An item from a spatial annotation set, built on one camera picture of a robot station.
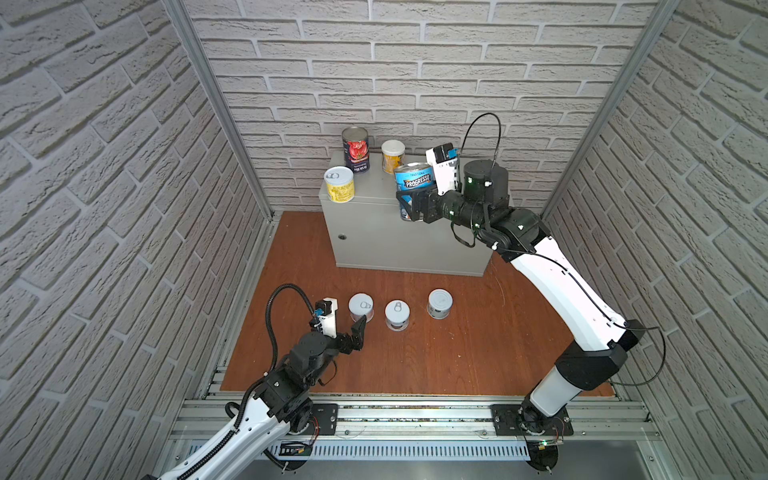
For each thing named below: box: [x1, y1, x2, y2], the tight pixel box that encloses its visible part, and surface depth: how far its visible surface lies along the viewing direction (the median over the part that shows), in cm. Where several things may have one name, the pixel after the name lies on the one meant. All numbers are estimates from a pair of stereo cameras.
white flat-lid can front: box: [381, 140, 406, 175], surface depth 81 cm
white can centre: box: [384, 299, 411, 332], surface depth 89 cm
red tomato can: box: [342, 126, 371, 173], surface depth 79 cm
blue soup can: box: [394, 162, 436, 221], surface depth 60 cm
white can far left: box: [348, 292, 375, 323], surface depth 90 cm
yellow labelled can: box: [324, 166, 355, 203], surface depth 75 cm
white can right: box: [428, 288, 453, 320], surface depth 91 cm
